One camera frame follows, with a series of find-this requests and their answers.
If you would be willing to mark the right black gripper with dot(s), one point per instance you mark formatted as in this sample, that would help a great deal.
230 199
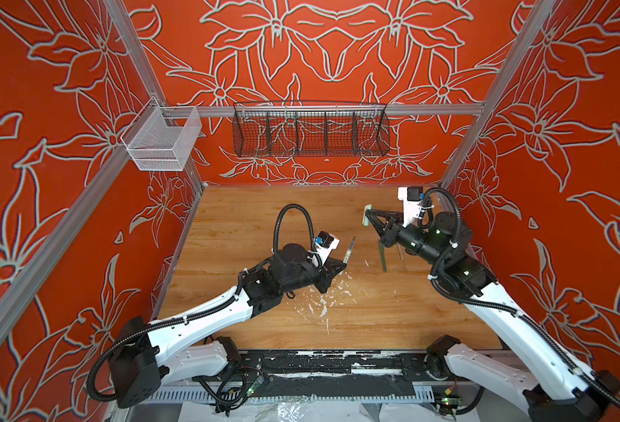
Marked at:
390 232

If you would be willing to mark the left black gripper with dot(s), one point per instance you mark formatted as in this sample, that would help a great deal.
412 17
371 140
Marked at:
326 272

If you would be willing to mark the beige pen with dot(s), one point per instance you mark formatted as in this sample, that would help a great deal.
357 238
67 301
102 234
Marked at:
399 252

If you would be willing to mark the olive green pen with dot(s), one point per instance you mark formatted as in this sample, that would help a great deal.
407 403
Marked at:
349 251

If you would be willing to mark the green pen cap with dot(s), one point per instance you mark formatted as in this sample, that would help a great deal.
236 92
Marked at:
366 221

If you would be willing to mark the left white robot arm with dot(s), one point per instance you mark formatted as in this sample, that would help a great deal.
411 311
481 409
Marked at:
146 355

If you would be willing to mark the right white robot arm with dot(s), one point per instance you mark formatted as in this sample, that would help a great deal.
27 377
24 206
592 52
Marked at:
555 385

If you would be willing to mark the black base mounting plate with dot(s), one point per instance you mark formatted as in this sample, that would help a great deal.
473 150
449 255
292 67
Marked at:
409 365

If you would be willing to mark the clear plastic bin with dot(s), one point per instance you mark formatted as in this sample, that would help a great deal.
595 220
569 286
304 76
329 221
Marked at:
161 139

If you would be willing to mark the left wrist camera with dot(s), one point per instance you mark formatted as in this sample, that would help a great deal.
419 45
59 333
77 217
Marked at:
323 246

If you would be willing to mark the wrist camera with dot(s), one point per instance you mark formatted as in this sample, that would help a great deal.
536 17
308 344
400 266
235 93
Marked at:
411 198
323 246

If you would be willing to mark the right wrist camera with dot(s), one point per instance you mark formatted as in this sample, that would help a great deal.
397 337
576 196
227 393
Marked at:
411 198

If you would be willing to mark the white slotted cable duct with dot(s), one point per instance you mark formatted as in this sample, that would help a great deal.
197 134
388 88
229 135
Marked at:
179 395

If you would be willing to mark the black wire mesh basket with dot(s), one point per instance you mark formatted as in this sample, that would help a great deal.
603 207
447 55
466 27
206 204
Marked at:
311 129

